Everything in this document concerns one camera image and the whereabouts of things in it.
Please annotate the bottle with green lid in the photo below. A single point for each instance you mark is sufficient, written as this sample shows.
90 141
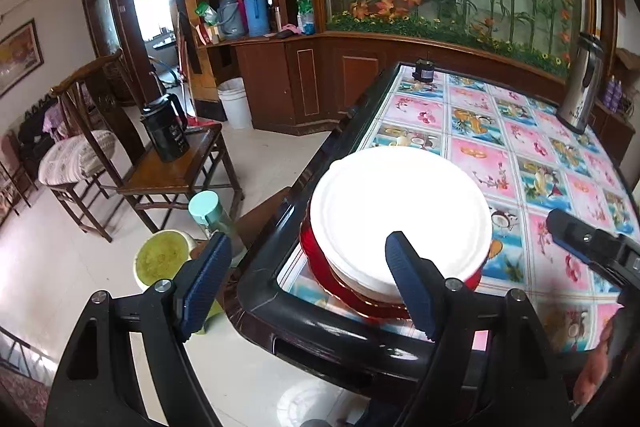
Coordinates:
210 212

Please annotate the purple bottle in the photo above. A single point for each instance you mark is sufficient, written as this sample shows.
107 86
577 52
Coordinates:
610 94
620 96

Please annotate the low wooden cabinet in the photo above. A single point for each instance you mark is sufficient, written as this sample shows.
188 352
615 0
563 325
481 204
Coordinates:
350 77

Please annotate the small green packet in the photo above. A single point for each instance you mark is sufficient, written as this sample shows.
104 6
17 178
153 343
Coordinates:
206 13

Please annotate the white bin with green contents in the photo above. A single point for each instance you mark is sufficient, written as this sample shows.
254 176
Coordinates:
160 259

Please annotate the pink cloth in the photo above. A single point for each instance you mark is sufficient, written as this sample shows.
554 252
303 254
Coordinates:
290 29

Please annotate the cardboard box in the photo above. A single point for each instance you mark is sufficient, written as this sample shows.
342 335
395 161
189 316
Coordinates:
627 59

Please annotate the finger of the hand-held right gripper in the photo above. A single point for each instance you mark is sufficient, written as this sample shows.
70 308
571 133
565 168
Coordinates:
585 241

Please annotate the person's right hand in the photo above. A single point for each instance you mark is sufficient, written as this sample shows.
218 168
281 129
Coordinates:
595 367

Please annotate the patterned chair cushion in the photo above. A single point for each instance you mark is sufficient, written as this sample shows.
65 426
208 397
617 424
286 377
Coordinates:
75 157

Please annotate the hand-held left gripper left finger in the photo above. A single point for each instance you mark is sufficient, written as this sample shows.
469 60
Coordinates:
205 287

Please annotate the stainless steel thermos jug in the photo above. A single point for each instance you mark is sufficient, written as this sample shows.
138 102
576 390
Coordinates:
580 82

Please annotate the white plastic bucket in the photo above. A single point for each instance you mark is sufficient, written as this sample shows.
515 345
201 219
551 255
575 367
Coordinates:
235 104

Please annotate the wooden side table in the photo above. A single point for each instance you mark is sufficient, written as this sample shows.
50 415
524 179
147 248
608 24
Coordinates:
175 172

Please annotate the blue thermos flask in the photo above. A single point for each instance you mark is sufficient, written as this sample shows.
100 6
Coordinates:
255 12

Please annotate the red plate with round sticker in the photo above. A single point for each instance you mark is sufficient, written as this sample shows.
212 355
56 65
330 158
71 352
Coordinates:
312 247

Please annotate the black table frame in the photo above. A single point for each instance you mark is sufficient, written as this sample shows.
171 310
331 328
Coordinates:
280 317

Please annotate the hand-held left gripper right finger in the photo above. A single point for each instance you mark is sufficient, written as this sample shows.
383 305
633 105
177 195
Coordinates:
410 287

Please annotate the green white packet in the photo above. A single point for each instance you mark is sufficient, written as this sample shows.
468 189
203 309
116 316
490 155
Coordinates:
306 18

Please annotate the small black electric motor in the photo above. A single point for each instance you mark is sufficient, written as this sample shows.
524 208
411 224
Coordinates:
422 71

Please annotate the black electric kettle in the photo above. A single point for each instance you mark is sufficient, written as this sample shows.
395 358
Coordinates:
165 132

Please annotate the white foam bowl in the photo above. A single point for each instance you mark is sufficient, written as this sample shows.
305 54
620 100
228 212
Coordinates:
360 283
400 197

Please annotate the wooden chair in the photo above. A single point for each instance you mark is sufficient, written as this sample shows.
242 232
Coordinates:
110 107

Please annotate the framed wall picture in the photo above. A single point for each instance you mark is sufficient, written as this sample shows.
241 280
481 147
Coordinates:
17 57

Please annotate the red plastic plate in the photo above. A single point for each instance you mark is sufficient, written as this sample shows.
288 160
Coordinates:
370 309

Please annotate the printed fruit tablecloth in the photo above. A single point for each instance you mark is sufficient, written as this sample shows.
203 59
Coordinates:
525 167

